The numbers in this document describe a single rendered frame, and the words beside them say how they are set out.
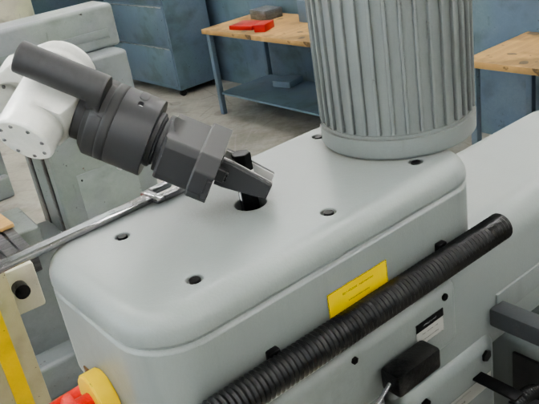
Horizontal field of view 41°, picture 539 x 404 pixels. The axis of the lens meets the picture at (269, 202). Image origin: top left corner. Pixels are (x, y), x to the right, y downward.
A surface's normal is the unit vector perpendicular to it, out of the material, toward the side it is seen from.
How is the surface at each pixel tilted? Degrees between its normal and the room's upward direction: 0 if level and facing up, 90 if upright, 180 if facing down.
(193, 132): 31
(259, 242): 0
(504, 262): 90
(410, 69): 90
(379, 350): 90
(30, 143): 119
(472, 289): 90
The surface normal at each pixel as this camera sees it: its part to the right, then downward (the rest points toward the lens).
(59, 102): 0.26, -0.43
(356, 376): 0.62, 0.25
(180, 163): -0.09, 0.44
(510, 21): -0.76, 0.38
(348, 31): -0.59, 0.43
